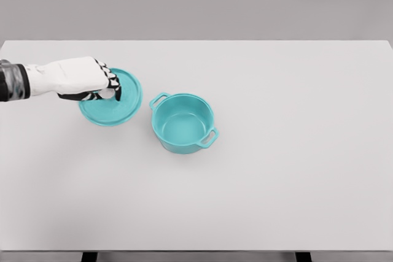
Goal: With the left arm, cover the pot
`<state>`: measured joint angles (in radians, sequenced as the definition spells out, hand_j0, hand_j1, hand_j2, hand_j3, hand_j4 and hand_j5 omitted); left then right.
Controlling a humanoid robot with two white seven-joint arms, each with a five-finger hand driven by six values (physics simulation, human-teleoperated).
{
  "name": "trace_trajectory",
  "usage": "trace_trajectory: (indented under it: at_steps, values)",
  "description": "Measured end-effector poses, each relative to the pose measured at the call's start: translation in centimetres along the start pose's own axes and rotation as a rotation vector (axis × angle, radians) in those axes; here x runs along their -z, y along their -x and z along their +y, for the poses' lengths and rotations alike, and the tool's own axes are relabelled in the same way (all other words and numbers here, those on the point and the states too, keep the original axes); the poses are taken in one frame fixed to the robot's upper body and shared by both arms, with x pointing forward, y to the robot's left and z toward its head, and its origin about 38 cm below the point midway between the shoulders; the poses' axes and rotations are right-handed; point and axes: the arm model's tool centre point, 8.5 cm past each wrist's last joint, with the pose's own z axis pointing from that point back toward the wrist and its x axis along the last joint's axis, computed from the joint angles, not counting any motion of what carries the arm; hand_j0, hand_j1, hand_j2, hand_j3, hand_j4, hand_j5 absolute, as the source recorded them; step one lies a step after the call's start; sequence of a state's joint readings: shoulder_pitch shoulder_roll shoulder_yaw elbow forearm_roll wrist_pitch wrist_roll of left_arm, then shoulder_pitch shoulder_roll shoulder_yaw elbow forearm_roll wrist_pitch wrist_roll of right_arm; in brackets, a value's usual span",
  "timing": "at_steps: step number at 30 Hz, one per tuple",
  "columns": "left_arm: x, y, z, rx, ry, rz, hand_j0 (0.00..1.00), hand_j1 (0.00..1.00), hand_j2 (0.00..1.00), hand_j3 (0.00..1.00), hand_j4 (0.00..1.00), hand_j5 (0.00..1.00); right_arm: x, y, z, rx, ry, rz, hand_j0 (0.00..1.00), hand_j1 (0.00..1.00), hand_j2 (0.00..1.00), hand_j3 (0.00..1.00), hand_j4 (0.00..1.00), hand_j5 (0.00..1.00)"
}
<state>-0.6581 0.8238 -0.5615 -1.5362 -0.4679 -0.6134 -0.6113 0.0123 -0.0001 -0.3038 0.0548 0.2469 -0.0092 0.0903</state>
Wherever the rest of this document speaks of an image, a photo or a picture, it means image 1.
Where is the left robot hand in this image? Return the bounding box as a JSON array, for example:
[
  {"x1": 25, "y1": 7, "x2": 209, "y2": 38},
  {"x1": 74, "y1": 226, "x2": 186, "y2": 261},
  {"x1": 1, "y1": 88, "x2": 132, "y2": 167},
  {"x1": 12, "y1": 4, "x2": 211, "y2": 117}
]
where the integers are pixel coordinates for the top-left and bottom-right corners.
[{"x1": 45, "y1": 56, "x2": 123, "y2": 102}]

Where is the teal pot lid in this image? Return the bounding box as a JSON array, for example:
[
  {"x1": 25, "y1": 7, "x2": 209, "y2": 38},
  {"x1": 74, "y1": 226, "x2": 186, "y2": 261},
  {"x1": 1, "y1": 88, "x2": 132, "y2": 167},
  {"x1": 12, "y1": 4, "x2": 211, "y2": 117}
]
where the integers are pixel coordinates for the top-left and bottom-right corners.
[{"x1": 78, "y1": 67, "x2": 144, "y2": 127}]

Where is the teal pot with handles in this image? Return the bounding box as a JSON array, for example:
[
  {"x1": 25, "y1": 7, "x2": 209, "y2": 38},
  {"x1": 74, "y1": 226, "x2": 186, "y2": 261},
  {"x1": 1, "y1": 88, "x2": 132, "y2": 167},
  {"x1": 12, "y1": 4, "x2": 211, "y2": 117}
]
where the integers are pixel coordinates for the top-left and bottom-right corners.
[{"x1": 149, "y1": 91, "x2": 220, "y2": 155}]

